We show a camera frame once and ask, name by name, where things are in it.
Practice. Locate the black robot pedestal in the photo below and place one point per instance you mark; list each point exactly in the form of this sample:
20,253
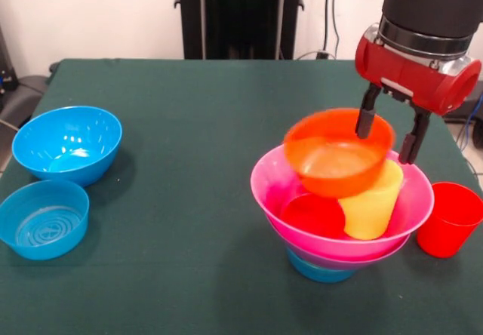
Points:
241,10

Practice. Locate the large blue bowl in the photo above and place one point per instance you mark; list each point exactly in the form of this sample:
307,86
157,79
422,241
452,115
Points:
68,146

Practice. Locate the orange bowl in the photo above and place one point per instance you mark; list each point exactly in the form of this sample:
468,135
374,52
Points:
332,176

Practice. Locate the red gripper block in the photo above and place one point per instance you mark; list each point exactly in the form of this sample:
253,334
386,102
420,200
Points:
407,74

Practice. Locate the red cup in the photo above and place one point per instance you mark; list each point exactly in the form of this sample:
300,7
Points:
449,233

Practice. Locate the large pink bowl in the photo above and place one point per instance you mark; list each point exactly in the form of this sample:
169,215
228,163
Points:
415,203

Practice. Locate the small blue bowl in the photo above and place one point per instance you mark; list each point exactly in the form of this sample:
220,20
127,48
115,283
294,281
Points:
324,275
43,222

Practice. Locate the yellow cup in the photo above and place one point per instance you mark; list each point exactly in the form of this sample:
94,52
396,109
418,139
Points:
371,214

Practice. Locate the crimson cup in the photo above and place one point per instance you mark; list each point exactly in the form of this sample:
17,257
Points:
313,216

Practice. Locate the dark grey stand base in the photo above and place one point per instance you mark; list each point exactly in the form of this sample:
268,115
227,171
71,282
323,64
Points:
469,112
22,97

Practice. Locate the dark green tablecloth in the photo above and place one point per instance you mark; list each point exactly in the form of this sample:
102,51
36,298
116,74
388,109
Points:
170,274

